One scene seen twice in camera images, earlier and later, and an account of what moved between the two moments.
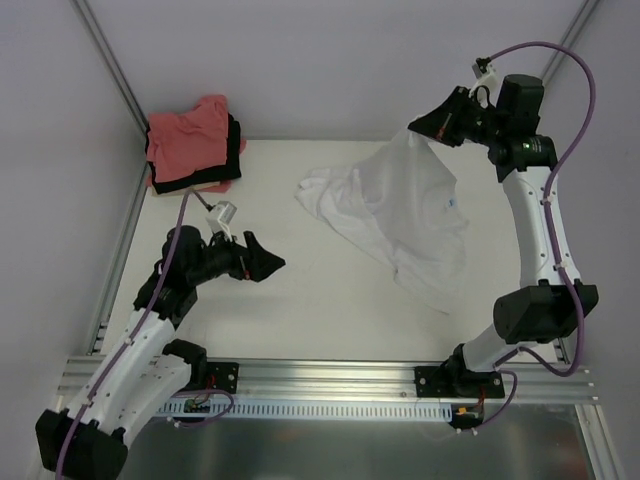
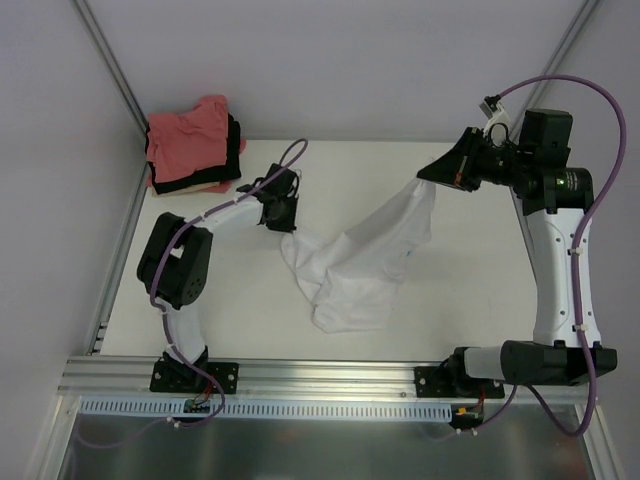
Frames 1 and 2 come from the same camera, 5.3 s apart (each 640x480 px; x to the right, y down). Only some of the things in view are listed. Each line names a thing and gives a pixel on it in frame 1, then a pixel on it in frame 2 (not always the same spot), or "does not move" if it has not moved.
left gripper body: x=245 y=257 -> x=279 y=209
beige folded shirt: x=184 y=190 does not move
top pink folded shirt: x=184 y=142 does not move
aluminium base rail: x=255 y=379 does not move
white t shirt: x=402 y=196 -> x=349 y=277
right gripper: x=461 y=116 -> x=470 y=163
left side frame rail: x=121 y=245 does not move
